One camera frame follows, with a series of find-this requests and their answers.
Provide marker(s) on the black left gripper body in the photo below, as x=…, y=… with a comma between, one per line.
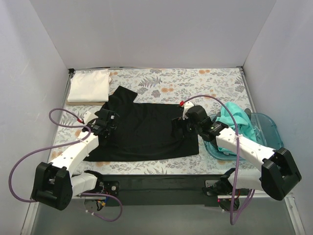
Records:
x=109, y=117

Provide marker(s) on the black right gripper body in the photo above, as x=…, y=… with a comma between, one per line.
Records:
x=180, y=125

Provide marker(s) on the black t-shirt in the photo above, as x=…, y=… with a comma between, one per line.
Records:
x=144, y=132

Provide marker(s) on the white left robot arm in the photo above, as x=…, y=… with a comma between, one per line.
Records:
x=55, y=183

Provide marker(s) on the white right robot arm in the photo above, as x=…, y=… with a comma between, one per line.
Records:
x=277, y=173

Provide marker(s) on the floral patterned table mat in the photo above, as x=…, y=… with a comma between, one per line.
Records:
x=208, y=88

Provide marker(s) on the folded white t-shirt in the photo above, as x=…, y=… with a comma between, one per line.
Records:
x=89, y=86

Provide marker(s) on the brown cardboard board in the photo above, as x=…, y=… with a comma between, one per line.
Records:
x=85, y=103

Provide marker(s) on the teal t-shirt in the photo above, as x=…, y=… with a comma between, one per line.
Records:
x=244, y=125

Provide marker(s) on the teal plastic basket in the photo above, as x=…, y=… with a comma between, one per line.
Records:
x=266, y=133

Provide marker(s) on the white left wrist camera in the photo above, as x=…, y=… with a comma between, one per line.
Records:
x=88, y=116

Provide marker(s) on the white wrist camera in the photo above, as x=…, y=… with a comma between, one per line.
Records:
x=185, y=106
x=88, y=116

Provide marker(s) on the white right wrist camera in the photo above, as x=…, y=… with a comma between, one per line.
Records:
x=185, y=106

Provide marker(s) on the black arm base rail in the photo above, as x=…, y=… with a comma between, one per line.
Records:
x=143, y=190

